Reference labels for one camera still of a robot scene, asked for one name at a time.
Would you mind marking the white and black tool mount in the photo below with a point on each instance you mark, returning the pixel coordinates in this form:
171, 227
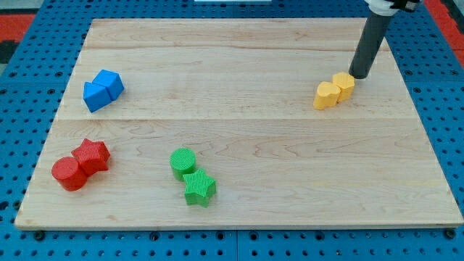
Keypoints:
391, 7

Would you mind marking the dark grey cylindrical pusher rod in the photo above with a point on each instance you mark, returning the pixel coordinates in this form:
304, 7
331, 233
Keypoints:
370, 40

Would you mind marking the yellow hexagon block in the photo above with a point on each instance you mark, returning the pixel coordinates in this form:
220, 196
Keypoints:
346, 83

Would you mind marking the yellow heart block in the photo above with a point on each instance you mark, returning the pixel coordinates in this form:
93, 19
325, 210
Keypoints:
326, 95

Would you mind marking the light wooden board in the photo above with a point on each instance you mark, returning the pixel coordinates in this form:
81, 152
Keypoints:
239, 93

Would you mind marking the green cylinder block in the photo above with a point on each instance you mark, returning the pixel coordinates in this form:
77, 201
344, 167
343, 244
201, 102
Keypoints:
182, 162

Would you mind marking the green star block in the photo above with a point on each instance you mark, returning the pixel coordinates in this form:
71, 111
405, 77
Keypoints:
200, 187

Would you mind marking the blue cube block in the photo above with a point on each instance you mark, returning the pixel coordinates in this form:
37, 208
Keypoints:
111, 81

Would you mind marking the blue triangle block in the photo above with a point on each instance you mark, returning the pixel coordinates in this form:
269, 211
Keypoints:
95, 96

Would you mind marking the red star block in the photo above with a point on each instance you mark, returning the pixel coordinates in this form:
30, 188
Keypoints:
92, 156

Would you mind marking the red cylinder block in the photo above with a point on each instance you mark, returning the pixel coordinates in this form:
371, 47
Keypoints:
68, 173

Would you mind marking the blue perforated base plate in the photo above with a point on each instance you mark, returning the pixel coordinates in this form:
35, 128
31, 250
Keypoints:
35, 78

